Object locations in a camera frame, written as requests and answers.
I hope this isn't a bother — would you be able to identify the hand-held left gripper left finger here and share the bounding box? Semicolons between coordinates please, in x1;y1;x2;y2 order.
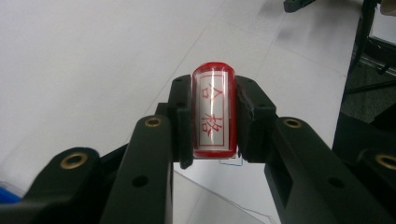
167;74;195;171

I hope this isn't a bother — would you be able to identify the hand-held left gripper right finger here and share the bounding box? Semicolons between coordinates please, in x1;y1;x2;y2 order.
234;75;278;164

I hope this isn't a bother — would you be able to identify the red stamp with grey base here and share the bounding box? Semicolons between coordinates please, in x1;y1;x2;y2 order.
190;61;240;161

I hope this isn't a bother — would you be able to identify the blue ink pad clear case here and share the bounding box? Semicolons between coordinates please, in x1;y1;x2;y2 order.
0;169;276;224

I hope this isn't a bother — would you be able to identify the black object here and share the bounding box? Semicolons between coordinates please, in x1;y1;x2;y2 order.
283;0;318;14

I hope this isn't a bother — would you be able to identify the black metal stand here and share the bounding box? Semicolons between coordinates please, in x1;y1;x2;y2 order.
340;0;396;96

